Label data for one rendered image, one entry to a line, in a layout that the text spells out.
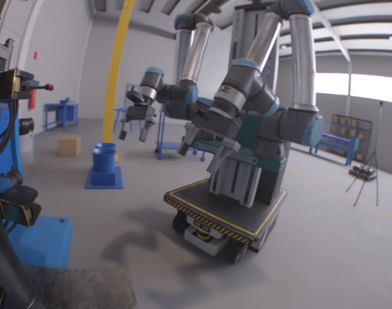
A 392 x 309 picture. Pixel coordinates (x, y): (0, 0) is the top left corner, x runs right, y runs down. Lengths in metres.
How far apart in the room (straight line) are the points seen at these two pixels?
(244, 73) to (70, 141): 2.96
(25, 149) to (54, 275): 2.23
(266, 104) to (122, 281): 0.93
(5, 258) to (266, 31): 1.33
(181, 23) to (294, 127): 0.92
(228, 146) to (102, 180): 1.76
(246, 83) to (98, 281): 0.97
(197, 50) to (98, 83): 10.41
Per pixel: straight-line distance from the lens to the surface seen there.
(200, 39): 1.08
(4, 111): 2.27
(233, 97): 0.51
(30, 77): 0.77
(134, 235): 1.37
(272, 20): 0.96
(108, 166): 2.03
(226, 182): 1.34
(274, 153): 0.93
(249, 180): 1.20
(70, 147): 3.23
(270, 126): 0.92
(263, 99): 0.59
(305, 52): 0.87
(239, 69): 0.55
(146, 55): 11.66
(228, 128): 0.47
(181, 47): 1.20
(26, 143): 2.95
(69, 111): 7.41
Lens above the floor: 0.89
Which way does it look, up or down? 13 degrees down
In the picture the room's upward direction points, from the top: 8 degrees clockwise
